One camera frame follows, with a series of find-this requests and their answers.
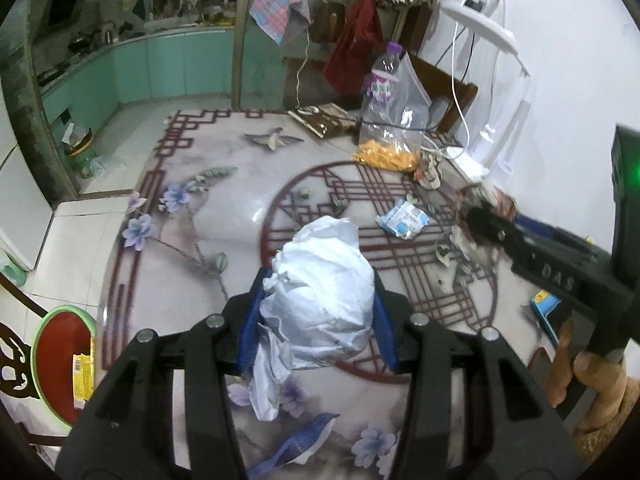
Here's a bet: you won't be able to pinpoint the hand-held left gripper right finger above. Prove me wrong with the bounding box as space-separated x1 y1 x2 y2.
372 272 586 480

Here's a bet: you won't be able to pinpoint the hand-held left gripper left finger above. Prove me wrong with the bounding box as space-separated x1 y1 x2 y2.
55 267 273 480

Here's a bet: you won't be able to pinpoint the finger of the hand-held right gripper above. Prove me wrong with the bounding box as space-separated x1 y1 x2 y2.
465 205 533 261
515 214 596 256

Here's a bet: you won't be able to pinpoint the dark wrapper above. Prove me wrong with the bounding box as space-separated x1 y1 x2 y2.
462 182 518 221

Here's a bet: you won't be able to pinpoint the white bag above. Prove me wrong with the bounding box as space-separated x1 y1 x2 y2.
250 216 376 422

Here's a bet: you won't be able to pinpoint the yellow box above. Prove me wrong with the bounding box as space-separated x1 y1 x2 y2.
72 352 96 408

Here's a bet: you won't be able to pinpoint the red basin with green rim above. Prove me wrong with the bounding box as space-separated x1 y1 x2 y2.
31 305 97 428

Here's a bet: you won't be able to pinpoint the person's right forearm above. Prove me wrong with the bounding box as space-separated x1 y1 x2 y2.
572 425 636 461

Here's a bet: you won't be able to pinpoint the green trash bin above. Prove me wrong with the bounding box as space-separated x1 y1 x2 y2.
64 127 97 178

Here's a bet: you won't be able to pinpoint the person's right hand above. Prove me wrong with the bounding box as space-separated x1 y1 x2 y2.
547 310 640 432

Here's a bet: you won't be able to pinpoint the blue box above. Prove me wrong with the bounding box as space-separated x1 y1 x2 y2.
530 290 563 343

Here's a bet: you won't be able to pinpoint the crumpled patterned wrapper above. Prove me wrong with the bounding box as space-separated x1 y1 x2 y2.
415 152 443 190

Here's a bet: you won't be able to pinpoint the small blue white packet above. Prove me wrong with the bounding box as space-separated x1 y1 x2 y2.
376 197 430 240

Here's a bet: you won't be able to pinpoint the floral printed tablecloth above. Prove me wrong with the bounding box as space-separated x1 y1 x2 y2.
100 107 566 480

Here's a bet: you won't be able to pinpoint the clear bag of orange snacks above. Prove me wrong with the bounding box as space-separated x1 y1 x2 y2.
352 52 433 173

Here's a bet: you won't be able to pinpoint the plain wooden chair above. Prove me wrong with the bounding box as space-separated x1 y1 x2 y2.
400 52 478 136

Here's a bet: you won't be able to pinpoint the purple capped bottle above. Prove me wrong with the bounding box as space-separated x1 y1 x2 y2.
364 42 405 111

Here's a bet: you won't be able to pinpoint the brown patterned pouch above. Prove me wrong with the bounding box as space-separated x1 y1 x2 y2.
289 103 358 140

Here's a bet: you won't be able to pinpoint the white desk lamp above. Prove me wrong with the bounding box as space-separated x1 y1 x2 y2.
440 0 533 176

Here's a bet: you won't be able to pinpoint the clear plastic bag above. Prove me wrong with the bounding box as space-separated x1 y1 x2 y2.
87 157 126 179

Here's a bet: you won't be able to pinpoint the red hanging cloth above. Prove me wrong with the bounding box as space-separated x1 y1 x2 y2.
322 0 383 93

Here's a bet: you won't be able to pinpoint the carved wooden chair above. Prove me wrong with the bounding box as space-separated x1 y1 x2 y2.
0 272 51 456

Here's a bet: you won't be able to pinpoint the green plastic container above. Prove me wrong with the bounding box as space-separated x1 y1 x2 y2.
0 250 28 286

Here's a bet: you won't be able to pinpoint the white refrigerator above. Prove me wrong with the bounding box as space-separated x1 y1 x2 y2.
0 150 56 271

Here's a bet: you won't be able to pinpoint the teal kitchen cabinets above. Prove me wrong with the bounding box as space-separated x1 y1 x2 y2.
40 27 236 121

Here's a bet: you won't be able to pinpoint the plaid towel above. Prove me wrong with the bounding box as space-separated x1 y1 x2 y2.
249 0 313 45

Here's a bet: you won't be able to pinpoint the white cable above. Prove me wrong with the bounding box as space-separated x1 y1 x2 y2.
295 25 311 108

